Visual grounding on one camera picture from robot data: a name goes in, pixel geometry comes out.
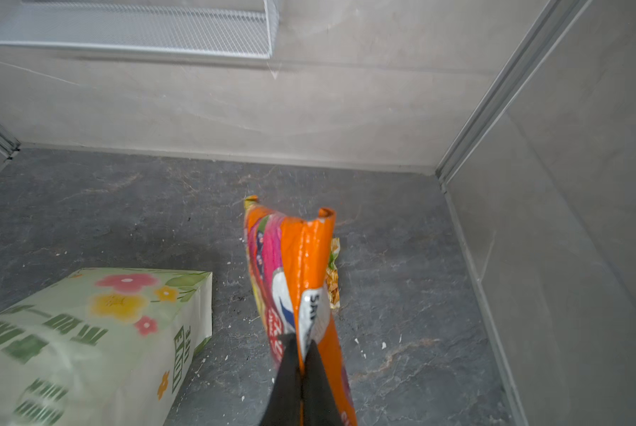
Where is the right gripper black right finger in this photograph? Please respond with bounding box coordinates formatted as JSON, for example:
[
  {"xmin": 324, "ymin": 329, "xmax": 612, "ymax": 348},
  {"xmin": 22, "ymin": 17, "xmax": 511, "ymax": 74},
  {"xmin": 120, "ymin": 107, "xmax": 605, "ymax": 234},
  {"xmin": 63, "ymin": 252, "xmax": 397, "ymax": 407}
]
[{"xmin": 302, "ymin": 342, "xmax": 344, "ymax": 426}]

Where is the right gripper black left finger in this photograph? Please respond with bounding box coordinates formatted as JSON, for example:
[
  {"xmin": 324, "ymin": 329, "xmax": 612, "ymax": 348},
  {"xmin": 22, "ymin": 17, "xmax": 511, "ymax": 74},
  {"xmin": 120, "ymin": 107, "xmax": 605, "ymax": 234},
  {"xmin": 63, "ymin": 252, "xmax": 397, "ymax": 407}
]
[{"xmin": 259, "ymin": 334, "xmax": 301, "ymax": 426}]

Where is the yellow green snack packet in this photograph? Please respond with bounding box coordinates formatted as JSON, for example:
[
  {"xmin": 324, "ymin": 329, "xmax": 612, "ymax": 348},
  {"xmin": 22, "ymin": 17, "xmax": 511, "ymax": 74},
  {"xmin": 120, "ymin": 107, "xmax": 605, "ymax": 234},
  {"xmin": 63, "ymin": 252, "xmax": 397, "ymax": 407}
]
[{"xmin": 326, "ymin": 238, "xmax": 341, "ymax": 310}]

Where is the orange pink Fox's candy packet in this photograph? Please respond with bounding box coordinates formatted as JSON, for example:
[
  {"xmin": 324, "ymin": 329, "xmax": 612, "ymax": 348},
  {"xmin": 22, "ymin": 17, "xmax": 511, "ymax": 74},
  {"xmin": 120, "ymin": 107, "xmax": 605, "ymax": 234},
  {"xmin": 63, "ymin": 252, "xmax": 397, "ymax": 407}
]
[{"xmin": 243, "ymin": 196, "xmax": 358, "ymax": 425}]

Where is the floral paper gift bag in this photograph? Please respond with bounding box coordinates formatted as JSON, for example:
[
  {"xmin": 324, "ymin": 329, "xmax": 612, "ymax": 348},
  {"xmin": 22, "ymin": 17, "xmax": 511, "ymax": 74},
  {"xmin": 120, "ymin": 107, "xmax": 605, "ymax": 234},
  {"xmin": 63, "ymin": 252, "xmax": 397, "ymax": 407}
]
[{"xmin": 0, "ymin": 268, "xmax": 213, "ymax": 425}]

